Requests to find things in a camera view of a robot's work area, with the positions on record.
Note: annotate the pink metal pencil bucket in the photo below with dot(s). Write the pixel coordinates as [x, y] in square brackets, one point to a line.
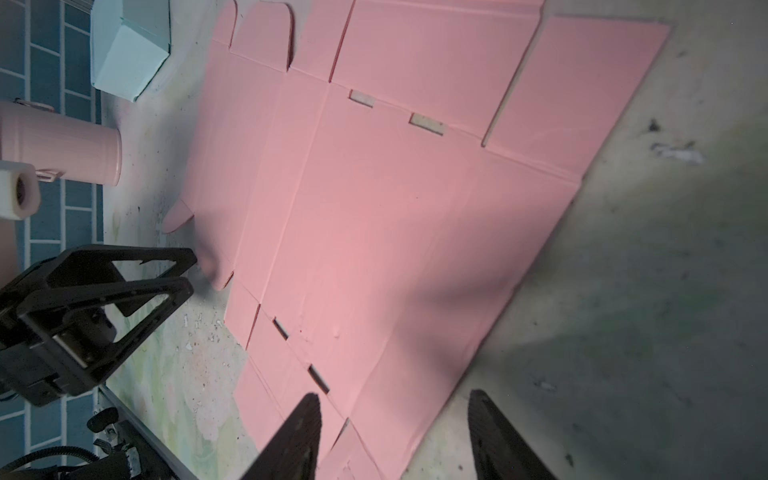
[60, 146]

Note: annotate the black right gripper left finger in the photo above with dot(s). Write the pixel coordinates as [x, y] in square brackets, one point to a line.
[293, 451]

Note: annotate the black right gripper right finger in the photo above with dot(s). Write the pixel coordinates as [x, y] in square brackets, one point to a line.
[499, 451]

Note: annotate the pink paper box sheet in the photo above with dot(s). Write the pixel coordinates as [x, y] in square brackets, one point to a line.
[372, 194]

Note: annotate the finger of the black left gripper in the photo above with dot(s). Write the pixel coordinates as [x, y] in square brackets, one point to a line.
[52, 312]
[107, 281]

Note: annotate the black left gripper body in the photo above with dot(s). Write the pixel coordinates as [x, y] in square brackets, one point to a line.
[41, 371]

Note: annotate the mint green paper box sheet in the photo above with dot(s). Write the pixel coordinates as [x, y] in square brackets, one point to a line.
[129, 42]

